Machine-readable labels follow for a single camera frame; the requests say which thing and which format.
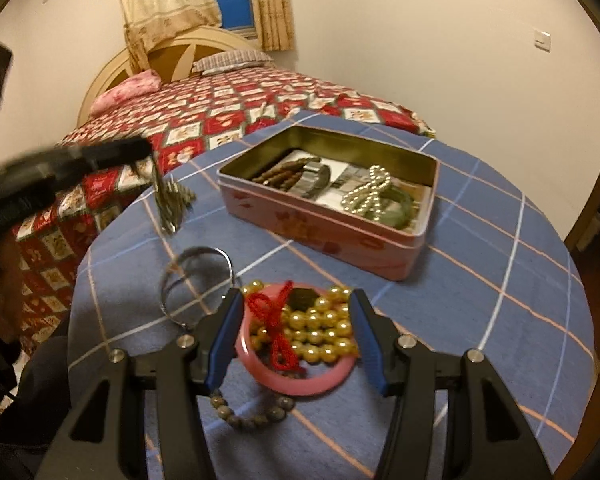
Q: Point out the striped pillow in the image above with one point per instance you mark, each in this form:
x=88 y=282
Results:
x=230 y=61

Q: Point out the brown wooden door frame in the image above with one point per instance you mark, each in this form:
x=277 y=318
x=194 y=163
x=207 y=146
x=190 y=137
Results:
x=587 y=210

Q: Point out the printed paper booklet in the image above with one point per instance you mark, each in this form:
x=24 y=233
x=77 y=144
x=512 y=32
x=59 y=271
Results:
x=340 y=180

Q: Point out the red patchwork bedspread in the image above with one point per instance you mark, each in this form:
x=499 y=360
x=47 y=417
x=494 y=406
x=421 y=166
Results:
x=220 y=105

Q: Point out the blue plaid tablecloth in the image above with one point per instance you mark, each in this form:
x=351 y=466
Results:
x=480 y=280

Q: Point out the pink bangle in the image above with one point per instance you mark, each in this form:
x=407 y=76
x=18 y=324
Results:
x=300 y=385

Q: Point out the wide beige patterned curtain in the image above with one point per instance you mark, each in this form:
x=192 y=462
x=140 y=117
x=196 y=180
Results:
x=165 y=5

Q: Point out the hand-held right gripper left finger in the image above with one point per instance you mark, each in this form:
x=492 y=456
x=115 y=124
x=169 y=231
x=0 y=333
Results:
x=225 y=345

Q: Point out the person's dark clothing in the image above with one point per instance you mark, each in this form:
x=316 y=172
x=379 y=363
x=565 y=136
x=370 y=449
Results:
x=25 y=410

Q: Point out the thin silver bangle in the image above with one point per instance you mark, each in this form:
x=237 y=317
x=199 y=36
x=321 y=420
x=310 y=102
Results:
x=198 y=250

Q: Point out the white light switch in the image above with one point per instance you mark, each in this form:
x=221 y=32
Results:
x=542 y=40

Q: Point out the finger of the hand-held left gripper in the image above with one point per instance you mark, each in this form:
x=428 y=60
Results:
x=30 y=202
x=105 y=152

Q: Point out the cream wooden headboard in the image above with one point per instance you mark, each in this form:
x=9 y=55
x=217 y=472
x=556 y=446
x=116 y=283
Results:
x=115 y=67

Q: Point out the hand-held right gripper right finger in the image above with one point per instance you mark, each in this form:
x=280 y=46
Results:
x=370 y=340

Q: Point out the narrow beige patterned curtain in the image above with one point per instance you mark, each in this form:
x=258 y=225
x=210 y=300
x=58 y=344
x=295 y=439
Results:
x=272 y=5

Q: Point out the pink floral tin box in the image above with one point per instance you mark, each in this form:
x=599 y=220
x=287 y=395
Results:
x=320 y=240

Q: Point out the pink pillow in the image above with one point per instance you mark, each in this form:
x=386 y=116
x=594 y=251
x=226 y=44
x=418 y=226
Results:
x=125 y=91

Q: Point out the green jade bangle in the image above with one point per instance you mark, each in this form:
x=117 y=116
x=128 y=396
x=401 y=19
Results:
x=400 y=210

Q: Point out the person's left forearm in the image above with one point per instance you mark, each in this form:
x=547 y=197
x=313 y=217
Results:
x=10 y=290

